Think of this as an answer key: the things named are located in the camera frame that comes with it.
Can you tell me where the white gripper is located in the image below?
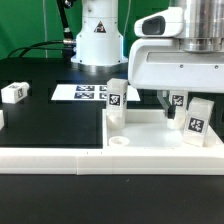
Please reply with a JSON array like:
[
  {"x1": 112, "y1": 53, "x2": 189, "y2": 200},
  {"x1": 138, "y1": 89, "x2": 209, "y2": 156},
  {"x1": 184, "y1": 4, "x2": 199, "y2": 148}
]
[{"x1": 128, "y1": 6, "x2": 224, "y2": 119}]

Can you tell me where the white square table top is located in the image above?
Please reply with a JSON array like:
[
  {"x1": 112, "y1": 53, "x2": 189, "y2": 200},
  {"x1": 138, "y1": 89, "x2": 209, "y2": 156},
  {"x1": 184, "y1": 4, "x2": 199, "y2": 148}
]
[{"x1": 101, "y1": 108, "x2": 224, "y2": 150}]

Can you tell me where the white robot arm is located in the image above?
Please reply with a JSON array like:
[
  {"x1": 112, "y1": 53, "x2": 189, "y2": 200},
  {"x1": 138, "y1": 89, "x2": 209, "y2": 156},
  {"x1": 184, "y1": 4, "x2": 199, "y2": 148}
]
[{"x1": 71, "y1": 0, "x2": 224, "y2": 93}]

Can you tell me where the white U-shaped obstacle fence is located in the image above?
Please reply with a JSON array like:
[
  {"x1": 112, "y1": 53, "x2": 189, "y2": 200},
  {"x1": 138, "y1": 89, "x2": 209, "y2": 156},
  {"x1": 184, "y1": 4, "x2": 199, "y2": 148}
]
[{"x1": 0, "y1": 109, "x2": 224, "y2": 176}]

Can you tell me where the white sheet with fiducial tags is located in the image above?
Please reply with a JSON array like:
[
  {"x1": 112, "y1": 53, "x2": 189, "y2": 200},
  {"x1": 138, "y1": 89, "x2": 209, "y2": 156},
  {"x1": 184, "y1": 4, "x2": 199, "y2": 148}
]
[{"x1": 50, "y1": 83, "x2": 141, "y2": 102}]

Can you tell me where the black cable on table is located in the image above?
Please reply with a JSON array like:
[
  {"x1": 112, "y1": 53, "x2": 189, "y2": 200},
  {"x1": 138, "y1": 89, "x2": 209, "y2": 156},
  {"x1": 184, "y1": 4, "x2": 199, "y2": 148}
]
[{"x1": 7, "y1": 39, "x2": 78, "y2": 60}]

